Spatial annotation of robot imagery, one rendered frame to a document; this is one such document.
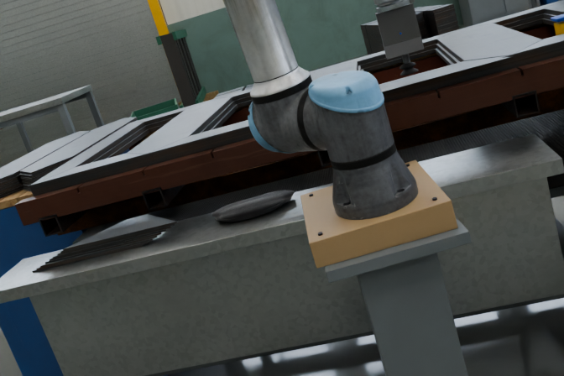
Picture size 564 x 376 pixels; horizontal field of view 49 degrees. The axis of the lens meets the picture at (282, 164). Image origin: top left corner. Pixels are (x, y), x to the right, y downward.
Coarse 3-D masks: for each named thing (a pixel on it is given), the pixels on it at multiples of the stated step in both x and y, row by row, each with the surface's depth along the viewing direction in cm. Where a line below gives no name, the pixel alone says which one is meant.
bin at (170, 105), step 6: (162, 102) 573; (168, 102) 574; (174, 102) 575; (144, 108) 571; (150, 108) 572; (156, 108) 573; (162, 108) 574; (168, 108) 516; (174, 108) 517; (132, 114) 548; (138, 114) 571; (144, 114) 572; (150, 114) 514; (156, 114) 515
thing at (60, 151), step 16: (96, 128) 252; (112, 128) 234; (48, 144) 247; (64, 144) 231; (80, 144) 217; (16, 160) 227; (32, 160) 213; (48, 160) 201; (64, 160) 192; (0, 176) 198; (16, 176) 197; (32, 176) 187; (0, 192) 195
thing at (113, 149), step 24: (504, 24) 196; (528, 24) 195; (552, 24) 184; (432, 48) 201; (552, 48) 136; (456, 72) 140; (480, 72) 139; (240, 96) 214; (384, 96) 143; (408, 96) 142; (168, 120) 219; (216, 120) 186; (120, 144) 196; (192, 144) 152; (216, 144) 152; (96, 168) 157; (120, 168) 156
